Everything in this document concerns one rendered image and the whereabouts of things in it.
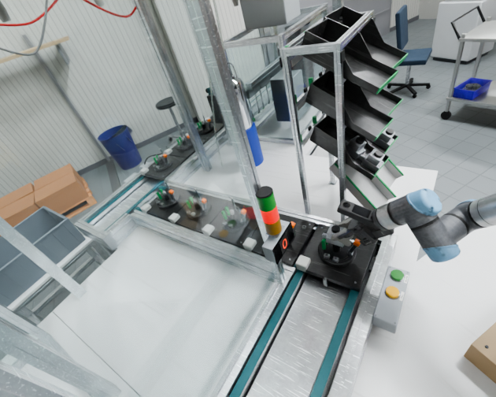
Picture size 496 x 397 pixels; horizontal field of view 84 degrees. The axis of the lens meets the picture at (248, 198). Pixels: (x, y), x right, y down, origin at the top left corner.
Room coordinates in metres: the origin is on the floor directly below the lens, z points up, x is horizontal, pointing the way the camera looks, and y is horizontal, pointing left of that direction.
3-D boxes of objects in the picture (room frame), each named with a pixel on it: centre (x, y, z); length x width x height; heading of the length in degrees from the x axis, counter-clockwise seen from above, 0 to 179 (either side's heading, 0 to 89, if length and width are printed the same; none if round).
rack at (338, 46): (0.99, -0.43, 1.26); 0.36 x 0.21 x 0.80; 136
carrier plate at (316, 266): (0.64, -0.26, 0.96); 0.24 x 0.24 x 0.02; 46
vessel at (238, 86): (1.63, -0.11, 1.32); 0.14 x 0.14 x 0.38
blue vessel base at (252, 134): (1.63, -0.11, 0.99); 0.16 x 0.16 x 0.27
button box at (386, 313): (0.43, -0.36, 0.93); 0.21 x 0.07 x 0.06; 136
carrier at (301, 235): (0.82, -0.08, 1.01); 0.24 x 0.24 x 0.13; 46
